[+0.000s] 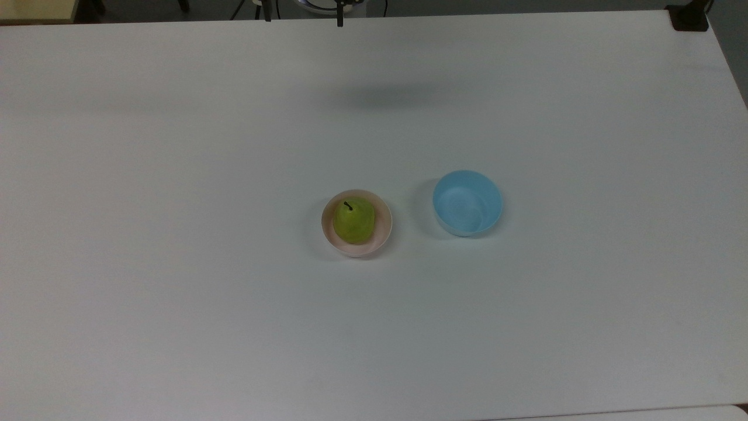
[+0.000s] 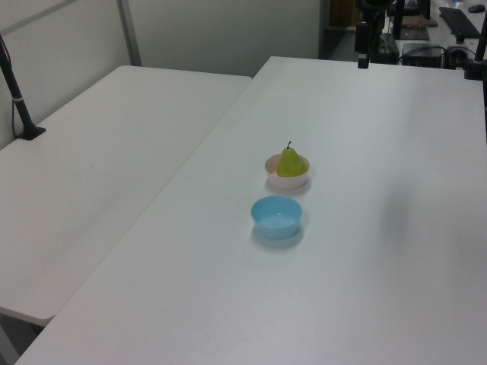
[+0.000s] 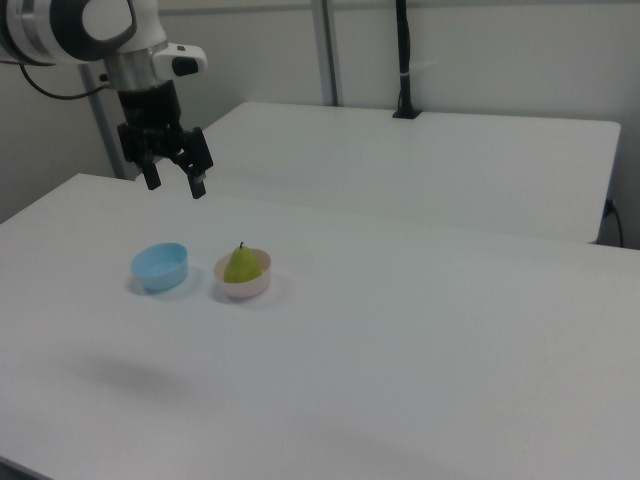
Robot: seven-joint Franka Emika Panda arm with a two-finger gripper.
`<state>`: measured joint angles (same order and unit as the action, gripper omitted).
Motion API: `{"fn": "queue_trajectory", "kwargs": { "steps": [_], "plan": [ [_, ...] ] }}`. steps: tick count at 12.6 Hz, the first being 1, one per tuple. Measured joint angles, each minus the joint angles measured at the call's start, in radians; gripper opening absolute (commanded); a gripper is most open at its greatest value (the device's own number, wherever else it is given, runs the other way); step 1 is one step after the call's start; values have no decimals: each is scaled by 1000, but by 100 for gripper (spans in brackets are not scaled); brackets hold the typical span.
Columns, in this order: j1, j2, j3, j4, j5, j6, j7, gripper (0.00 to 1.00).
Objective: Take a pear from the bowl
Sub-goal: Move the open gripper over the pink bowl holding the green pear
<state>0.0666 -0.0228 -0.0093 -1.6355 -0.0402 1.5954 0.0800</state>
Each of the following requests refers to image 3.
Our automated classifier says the grey metal wall post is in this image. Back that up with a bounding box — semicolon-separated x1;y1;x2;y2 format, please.
310;0;347;108

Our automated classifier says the white side table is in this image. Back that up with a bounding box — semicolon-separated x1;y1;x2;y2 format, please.
199;101;622;245

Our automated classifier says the pink plastic bowl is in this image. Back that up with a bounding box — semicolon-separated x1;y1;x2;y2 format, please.
213;248;274;301

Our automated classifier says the blue plastic bowl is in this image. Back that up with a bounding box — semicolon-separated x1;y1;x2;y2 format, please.
130;242;190;293

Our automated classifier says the black table cable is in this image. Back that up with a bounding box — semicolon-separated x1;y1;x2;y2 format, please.
603;197;626;249

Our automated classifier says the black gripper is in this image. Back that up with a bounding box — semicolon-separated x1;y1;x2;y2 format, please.
117;79;215;201

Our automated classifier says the green pear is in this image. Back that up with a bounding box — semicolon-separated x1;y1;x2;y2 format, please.
223;241;264;285

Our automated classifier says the grey metal frame post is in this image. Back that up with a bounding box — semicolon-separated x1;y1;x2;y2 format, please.
78;64;132;181

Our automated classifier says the black camera stand pole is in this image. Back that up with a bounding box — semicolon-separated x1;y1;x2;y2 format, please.
392;0;424;120

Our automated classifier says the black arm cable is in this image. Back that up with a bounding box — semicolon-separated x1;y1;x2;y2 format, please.
18;63;111;100

